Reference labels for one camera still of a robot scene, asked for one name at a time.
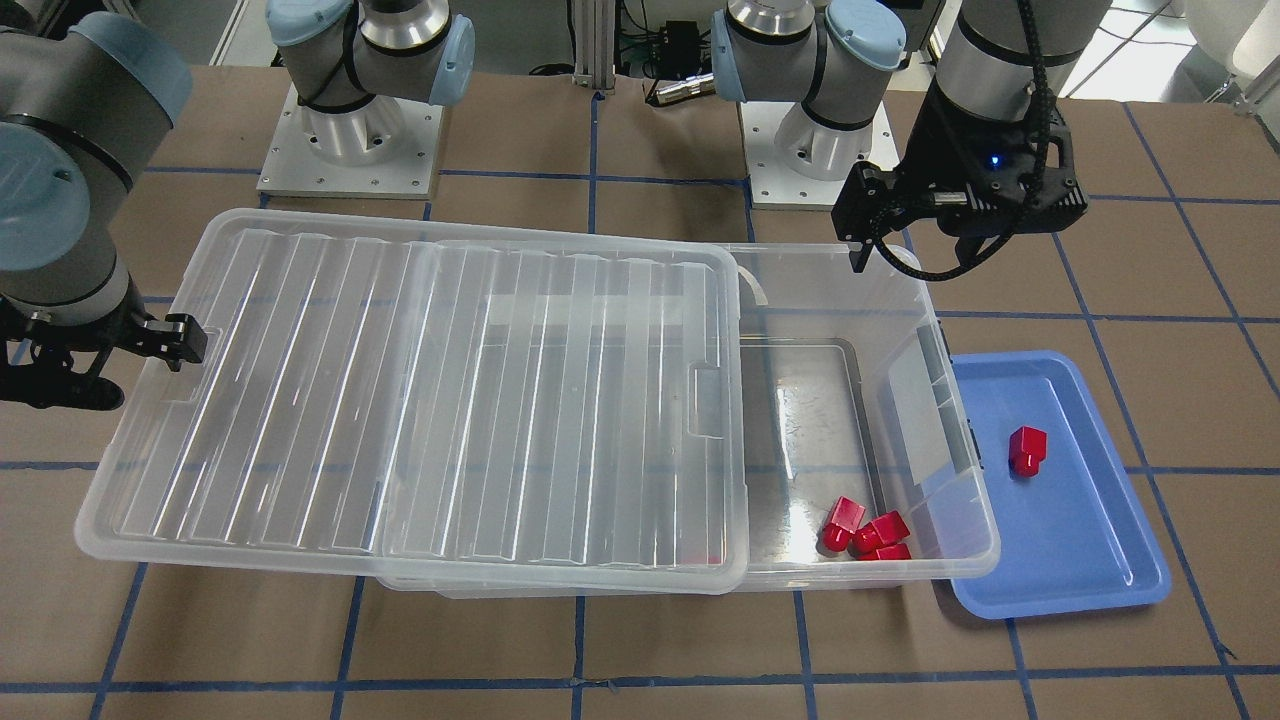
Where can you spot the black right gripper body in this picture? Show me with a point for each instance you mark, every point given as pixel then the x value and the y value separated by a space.
pixel 100 338

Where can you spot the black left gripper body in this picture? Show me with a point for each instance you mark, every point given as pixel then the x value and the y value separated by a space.
pixel 932 152

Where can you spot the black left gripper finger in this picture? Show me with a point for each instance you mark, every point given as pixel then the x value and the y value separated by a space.
pixel 976 249
pixel 860 252

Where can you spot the clear plastic box lid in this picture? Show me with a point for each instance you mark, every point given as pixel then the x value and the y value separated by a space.
pixel 270 453

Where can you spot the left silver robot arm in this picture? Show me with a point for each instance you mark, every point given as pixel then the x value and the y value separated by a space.
pixel 1002 60

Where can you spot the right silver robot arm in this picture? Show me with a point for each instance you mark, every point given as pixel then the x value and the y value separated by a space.
pixel 83 115

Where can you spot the clear plastic storage box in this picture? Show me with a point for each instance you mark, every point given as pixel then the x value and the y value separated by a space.
pixel 820 430

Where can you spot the red block in box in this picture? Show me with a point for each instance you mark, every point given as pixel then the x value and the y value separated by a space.
pixel 890 552
pixel 880 533
pixel 843 520

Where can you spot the red block on tray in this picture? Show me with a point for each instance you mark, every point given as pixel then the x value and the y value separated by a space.
pixel 1026 450

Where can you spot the blue plastic tray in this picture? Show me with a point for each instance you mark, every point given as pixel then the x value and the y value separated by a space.
pixel 1075 538

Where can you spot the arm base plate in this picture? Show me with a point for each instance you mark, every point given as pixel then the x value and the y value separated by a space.
pixel 386 150
pixel 797 165

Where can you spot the aluminium frame post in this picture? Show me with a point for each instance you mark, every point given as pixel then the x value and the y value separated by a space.
pixel 594 32

